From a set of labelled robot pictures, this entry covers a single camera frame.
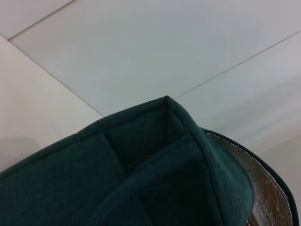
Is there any dark teal insulated lunch bag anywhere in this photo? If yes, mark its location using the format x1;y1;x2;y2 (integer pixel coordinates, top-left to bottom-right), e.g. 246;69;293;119
0;95;297;226

